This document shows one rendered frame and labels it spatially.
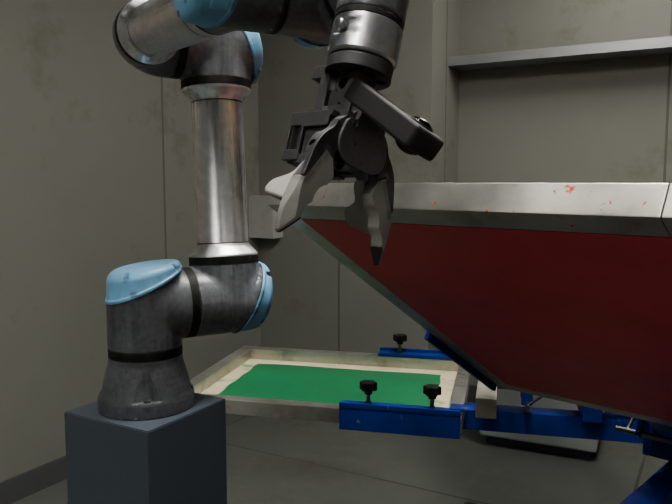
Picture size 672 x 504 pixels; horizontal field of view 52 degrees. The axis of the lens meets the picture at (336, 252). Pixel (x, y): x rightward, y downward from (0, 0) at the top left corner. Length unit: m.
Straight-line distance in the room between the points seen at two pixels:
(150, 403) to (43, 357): 2.76
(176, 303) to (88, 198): 2.88
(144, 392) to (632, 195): 0.75
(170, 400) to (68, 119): 2.90
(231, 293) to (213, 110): 0.30
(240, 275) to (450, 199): 0.45
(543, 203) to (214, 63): 0.62
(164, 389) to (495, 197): 0.60
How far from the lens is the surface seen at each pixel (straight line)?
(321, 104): 0.75
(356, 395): 2.01
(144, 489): 1.11
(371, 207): 0.73
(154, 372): 1.11
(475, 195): 0.79
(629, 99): 4.74
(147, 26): 0.99
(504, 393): 4.24
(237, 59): 1.18
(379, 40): 0.73
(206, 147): 1.16
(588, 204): 0.73
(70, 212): 3.88
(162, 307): 1.10
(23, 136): 3.73
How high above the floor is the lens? 1.56
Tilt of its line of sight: 6 degrees down
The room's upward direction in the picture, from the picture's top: straight up
